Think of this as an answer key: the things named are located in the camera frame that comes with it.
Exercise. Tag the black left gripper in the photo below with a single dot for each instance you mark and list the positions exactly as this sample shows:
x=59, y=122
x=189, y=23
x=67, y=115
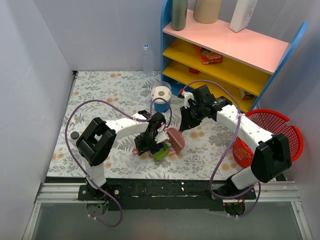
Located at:
x=144, y=145

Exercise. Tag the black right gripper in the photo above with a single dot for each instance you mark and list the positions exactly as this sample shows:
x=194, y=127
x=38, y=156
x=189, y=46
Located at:
x=188, y=117

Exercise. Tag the brown box lower shelf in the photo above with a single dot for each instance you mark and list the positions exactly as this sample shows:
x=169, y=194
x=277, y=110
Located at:
x=246, y=95

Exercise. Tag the grey green metal bottle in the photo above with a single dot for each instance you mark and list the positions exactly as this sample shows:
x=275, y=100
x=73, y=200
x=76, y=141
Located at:
x=179, y=14

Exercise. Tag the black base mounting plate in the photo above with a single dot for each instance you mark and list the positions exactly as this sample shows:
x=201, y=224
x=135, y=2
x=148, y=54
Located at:
x=162, y=194

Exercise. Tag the white toilet paper roll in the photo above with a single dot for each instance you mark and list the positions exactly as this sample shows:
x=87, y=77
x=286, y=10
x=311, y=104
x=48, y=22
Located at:
x=160, y=94

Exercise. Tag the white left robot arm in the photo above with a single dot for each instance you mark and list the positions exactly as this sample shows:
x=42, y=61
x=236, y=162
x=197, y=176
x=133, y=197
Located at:
x=97, y=140

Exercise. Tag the white bottle black cap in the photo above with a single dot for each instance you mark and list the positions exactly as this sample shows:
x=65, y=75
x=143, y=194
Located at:
x=73, y=137

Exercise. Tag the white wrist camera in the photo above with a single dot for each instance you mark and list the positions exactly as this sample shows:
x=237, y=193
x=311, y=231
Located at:
x=188, y=98
x=161, y=137

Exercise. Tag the clear plastic water bottle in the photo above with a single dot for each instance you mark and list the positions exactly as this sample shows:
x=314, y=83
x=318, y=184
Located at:
x=147, y=60

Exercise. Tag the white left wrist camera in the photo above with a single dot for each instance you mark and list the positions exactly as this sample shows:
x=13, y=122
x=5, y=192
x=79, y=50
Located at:
x=161, y=137

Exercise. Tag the green paper scrap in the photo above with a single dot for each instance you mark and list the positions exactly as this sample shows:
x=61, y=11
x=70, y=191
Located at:
x=161, y=154

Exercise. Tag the white detergent bottle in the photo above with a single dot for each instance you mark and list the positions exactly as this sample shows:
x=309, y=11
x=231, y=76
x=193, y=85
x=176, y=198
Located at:
x=242, y=14

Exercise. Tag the beige cylinder container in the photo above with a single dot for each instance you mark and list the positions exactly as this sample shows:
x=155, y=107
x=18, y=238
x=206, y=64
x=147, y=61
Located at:
x=206, y=11

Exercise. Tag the dark blue paper scrap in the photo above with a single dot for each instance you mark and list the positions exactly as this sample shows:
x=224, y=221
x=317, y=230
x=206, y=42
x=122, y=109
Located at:
x=155, y=150

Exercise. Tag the blue yellow pink shelf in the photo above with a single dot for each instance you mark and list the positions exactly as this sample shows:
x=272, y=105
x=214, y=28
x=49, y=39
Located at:
x=251, y=60

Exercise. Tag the orange snack packet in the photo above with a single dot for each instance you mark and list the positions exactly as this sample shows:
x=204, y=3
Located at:
x=208, y=57

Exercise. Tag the pink hand brush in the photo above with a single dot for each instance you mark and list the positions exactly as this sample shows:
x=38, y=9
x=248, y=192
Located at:
x=176, y=139

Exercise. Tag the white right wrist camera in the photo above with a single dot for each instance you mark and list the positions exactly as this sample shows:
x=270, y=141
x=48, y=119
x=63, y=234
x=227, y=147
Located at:
x=188, y=98

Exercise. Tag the pink dustpan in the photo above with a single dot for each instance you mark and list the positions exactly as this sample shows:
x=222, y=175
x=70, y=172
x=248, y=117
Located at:
x=135, y=152

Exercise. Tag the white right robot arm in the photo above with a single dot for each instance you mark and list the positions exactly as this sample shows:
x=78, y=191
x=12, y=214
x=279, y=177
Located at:
x=271, y=152

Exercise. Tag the aluminium frame rail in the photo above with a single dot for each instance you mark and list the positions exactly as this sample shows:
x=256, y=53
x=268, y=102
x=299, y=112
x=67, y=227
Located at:
x=273, y=211

